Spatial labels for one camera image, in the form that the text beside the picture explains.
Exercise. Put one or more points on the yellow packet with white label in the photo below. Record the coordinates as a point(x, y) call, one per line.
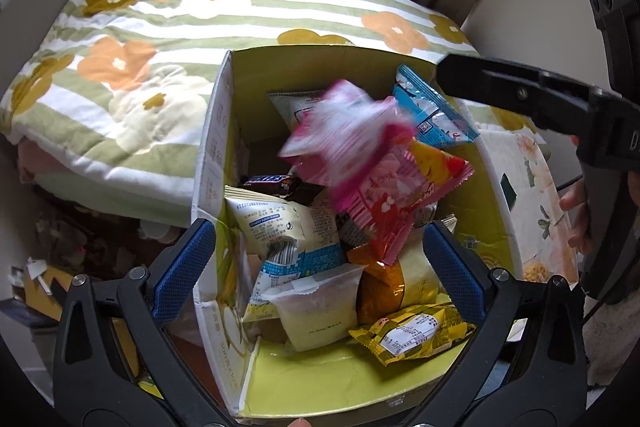
point(415, 332)

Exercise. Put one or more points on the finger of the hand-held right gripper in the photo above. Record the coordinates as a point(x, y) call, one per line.
point(490, 82)

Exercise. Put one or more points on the red pink snack packet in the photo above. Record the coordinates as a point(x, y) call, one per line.
point(385, 202)

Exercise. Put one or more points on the yellow red snack packet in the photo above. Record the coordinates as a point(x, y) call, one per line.
point(442, 169)

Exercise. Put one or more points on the dark brown chocolate bar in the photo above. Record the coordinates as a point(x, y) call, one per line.
point(270, 183)

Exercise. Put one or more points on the pink clear snack packet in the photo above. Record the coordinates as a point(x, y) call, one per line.
point(345, 132)

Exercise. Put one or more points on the yellow cardboard box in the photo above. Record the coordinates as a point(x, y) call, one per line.
point(325, 382)

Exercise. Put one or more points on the blue snack packet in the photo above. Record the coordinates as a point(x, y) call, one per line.
point(435, 117)

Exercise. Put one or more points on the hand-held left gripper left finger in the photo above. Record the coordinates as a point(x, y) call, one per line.
point(185, 272)

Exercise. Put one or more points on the orange gold snack bag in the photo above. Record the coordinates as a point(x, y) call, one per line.
point(390, 292)

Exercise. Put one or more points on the clear pale yellow bag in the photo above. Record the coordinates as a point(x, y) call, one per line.
point(320, 317)

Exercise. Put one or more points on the person's right hand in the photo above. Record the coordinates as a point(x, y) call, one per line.
point(580, 207)

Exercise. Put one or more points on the white blue snack bag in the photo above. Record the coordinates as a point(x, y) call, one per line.
point(280, 232)

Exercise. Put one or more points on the green striped floral blanket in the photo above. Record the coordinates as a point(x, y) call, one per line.
point(100, 57)

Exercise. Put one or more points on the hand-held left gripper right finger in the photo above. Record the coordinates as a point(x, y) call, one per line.
point(452, 277)

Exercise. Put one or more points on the white cream snack packet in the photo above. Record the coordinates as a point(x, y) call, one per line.
point(292, 107)

